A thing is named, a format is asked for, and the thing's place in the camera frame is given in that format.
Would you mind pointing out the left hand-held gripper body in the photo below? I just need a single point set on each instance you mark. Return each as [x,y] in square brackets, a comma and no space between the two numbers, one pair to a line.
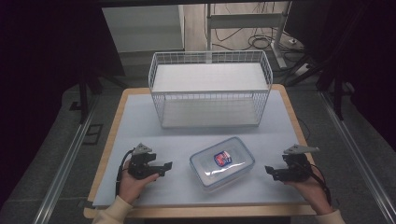
[140,163]

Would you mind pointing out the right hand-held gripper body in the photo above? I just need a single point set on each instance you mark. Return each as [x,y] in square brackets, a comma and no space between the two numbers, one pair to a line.
[294,168]

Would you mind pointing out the clear plastic food container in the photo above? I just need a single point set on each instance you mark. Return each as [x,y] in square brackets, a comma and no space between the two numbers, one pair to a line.
[222,163]

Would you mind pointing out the person's left hand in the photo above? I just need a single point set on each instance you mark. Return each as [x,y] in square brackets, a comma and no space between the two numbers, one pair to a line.
[134,186]

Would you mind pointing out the person's right hand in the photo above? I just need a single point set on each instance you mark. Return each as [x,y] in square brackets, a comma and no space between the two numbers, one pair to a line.
[312,193]

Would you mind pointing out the light blue table mat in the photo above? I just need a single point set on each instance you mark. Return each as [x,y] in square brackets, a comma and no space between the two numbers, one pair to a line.
[174,146]

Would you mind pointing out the black tripod stand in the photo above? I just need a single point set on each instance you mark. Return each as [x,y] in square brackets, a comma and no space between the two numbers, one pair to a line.
[88,90]
[333,87]

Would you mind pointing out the white power strip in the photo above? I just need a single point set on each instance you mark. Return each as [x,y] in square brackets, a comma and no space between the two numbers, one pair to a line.
[302,69]

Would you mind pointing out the white cabinet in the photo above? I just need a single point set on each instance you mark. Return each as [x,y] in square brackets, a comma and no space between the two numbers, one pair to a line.
[146,29]

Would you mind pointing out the white metal stand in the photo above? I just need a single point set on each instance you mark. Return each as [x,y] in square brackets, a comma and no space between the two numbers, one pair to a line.
[249,21]

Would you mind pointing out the metal floor rail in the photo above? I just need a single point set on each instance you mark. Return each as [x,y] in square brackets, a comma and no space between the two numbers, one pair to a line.
[358,152]
[65,168]

